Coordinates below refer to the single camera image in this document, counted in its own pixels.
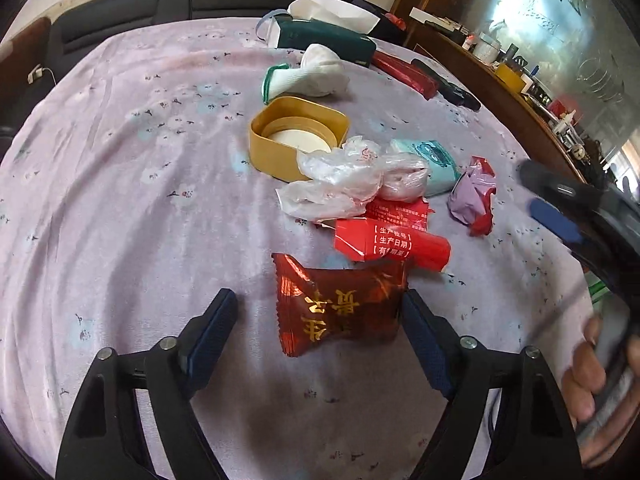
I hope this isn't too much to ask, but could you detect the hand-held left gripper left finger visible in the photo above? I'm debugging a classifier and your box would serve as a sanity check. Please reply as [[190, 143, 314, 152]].
[[55, 287, 240, 480]]

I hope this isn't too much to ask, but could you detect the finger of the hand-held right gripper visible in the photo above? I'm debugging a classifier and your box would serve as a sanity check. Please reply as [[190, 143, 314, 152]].
[[517, 159, 608, 206], [529, 199, 593, 253]]

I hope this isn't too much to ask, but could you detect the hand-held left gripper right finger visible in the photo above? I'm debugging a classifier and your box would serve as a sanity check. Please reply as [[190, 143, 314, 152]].
[[401, 290, 583, 480]]

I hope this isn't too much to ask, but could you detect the purple red wrapper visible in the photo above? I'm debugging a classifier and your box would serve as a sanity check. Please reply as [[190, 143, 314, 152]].
[[447, 156, 498, 237]]

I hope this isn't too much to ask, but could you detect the dark red candy wrapper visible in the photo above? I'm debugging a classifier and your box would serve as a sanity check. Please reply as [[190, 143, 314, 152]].
[[271, 252, 410, 358]]

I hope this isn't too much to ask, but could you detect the red paper box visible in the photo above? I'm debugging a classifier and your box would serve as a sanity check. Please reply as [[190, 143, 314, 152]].
[[334, 197, 452, 273]]

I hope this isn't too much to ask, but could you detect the teal wipes packet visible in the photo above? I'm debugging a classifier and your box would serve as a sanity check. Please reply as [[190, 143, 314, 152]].
[[390, 138, 462, 196]]

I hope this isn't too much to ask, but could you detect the yellow square lid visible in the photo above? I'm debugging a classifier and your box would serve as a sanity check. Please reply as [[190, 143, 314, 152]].
[[248, 96, 350, 182]]

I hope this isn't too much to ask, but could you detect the clear plastic bag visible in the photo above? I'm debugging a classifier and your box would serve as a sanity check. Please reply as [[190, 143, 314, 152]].
[[276, 136, 431, 222]]

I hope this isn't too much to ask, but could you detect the person's right hand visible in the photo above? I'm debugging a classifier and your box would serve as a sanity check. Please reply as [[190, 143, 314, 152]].
[[561, 316, 640, 468]]

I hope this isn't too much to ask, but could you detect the white jar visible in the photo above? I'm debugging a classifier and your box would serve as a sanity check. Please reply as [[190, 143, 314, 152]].
[[474, 35, 501, 61]]

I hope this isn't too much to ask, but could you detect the frosted glass panel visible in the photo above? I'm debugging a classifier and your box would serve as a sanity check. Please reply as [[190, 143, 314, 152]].
[[470, 0, 640, 161]]

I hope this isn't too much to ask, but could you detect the red flat packet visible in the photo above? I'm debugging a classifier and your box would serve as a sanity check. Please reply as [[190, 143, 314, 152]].
[[371, 50, 440, 101]]

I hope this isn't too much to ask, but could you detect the black bag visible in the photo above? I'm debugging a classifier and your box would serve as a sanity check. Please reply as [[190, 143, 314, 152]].
[[350, 0, 418, 46]]

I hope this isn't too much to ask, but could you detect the white sock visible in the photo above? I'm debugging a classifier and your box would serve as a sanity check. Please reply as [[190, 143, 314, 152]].
[[261, 44, 349, 106]]

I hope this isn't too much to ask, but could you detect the green tissue box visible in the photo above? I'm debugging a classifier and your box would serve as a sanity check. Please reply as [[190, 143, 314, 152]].
[[270, 0, 382, 68]]

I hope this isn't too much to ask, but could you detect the black leather sofa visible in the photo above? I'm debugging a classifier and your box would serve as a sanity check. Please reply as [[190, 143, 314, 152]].
[[47, 0, 416, 51]]

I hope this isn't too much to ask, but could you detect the white charger with cable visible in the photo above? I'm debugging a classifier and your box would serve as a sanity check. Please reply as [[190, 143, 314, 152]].
[[27, 62, 58, 86]]

